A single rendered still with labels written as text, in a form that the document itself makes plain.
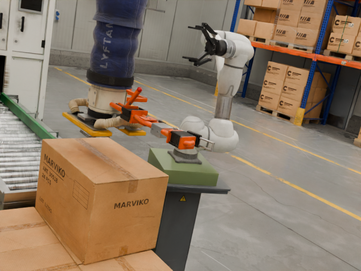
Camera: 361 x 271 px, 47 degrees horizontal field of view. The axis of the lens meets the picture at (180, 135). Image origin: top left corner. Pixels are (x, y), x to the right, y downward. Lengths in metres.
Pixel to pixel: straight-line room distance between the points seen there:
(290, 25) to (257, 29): 1.03
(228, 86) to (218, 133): 0.55
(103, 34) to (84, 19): 10.27
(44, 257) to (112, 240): 0.31
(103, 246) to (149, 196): 0.31
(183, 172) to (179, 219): 0.37
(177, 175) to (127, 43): 0.90
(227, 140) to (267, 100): 7.83
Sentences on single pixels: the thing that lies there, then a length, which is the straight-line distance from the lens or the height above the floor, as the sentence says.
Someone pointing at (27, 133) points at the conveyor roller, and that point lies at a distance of 3.74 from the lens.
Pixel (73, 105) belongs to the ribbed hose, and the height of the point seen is 1.17.
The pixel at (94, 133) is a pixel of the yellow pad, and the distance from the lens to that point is 1.91.
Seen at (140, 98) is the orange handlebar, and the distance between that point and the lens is 2.23.
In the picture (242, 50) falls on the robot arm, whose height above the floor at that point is 1.59.
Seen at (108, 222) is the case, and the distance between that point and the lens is 1.96.
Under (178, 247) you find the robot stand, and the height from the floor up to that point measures 0.27.
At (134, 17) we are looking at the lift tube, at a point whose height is 1.64.
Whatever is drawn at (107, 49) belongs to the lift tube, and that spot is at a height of 1.48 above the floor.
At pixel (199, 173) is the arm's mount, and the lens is 2.53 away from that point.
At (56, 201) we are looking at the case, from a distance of 2.21.
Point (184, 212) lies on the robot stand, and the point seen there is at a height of 0.52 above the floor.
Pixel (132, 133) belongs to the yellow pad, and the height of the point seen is 1.12.
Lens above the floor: 1.65
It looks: 14 degrees down
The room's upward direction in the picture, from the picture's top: 11 degrees clockwise
